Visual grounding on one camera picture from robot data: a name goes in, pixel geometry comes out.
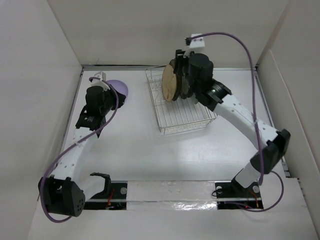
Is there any purple plate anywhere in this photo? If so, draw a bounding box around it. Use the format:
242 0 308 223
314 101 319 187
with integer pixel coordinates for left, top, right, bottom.
107 79 129 97

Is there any black rimmed patterned plate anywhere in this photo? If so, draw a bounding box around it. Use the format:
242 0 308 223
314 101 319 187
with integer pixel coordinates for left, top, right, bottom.
172 59 183 101

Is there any tan plate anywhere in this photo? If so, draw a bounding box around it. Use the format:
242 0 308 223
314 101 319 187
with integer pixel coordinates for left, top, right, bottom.
162 64 177 102

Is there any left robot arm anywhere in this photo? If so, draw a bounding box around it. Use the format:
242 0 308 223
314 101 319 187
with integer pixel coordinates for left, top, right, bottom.
38 80 129 223

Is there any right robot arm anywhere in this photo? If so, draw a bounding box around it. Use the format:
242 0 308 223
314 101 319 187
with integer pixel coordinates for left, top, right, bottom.
173 49 291 197

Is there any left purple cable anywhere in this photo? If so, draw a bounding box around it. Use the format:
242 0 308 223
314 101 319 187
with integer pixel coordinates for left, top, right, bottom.
39 76 120 223

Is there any purple cable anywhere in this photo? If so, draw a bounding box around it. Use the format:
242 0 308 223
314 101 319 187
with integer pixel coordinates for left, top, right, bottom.
39 76 120 223
186 32 285 212

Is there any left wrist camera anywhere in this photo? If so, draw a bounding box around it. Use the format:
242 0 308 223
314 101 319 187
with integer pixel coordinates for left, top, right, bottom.
89 71 110 91

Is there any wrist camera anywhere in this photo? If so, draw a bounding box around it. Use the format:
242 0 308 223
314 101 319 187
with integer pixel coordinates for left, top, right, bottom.
185 33 205 49
89 71 110 91

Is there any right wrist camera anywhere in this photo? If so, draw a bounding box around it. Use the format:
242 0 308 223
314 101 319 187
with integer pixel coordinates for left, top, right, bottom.
185 33 205 49

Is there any wire dish rack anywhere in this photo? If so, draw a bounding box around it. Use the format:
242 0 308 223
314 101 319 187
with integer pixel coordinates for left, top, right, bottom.
145 65 217 135

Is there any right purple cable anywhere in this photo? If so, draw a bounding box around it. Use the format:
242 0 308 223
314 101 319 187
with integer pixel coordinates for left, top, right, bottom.
186 32 285 212

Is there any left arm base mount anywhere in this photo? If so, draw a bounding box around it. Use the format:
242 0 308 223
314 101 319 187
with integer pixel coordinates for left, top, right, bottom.
84 181 128 211

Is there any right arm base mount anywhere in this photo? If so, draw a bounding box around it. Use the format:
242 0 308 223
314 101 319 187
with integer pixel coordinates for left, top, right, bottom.
211 181 264 210

